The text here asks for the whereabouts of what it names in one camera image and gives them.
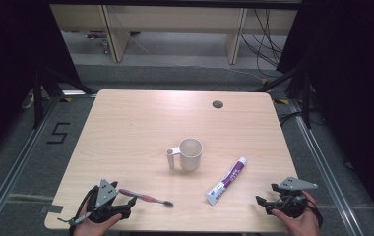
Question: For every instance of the aluminium floor rail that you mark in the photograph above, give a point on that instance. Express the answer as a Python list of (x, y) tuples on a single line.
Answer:
[(323, 170), (14, 170)]

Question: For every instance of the pink toothbrush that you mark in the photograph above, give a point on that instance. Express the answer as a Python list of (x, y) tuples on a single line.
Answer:
[(144, 196)]

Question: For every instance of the black metal stand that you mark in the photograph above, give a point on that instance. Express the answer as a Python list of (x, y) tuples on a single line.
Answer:
[(38, 98), (306, 98)]

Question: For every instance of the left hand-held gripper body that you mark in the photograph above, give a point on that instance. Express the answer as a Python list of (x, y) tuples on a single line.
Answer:
[(105, 194)]

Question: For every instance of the white object by stand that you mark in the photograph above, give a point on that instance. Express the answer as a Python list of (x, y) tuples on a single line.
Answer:
[(28, 101)]

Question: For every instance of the grey tape strip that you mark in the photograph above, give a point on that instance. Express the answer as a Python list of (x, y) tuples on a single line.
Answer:
[(53, 209)]

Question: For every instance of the person's left hand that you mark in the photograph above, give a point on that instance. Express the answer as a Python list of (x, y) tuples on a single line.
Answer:
[(91, 227)]

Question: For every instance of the person's right hand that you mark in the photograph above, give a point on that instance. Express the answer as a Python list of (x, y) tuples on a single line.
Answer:
[(301, 224)]

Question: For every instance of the white and purple toothpaste tube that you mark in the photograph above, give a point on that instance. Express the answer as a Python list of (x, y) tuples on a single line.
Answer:
[(226, 182)]

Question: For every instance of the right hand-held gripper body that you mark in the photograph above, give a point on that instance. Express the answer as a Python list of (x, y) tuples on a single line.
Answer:
[(295, 185)]

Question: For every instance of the light wooden desk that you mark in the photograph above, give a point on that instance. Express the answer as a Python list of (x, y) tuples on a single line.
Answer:
[(175, 19)]

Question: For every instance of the dark curtain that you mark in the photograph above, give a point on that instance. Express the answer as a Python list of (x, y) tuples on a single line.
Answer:
[(355, 82), (8, 65)]

